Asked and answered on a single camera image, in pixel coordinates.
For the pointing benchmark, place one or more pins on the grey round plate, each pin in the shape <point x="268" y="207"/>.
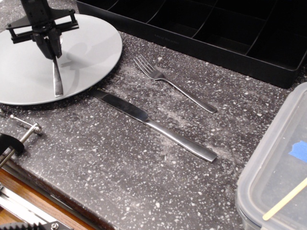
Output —
<point x="89" y="53"/>

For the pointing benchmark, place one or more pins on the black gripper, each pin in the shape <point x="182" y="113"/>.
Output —
<point x="44" y="25"/>

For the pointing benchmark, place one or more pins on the silver metal spoon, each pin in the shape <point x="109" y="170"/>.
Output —
<point x="58" y="88"/>

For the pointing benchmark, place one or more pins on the silver metal knife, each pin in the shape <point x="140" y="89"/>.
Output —
<point x="140" y="115"/>

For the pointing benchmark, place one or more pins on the blue tape piece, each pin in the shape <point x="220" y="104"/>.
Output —
<point x="299" y="150"/>

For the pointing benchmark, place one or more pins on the clear plastic storage container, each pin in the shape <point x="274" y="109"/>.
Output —
<point x="271" y="173"/>

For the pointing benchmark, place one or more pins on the black cutlery organizer tray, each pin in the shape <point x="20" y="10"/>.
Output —
<point x="264" y="39"/>

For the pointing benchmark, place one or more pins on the wooden and metal rail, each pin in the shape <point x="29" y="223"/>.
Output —
<point x="22" y="202"/>

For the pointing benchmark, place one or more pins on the metal clamp with black pad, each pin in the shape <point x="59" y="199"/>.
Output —
<point x="10" y="145"/>

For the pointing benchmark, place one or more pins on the silver metal fork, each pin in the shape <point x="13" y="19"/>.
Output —
<point x="153" y="73"/>

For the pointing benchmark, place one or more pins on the wooden stick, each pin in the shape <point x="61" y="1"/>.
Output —
<point x="284" y="201"/>

